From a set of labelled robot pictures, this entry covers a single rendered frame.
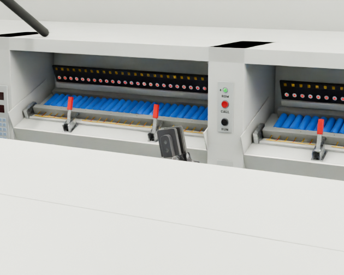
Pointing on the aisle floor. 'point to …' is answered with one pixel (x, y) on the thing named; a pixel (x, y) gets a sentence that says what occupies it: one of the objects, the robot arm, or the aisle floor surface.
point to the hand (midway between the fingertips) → (172, 141)
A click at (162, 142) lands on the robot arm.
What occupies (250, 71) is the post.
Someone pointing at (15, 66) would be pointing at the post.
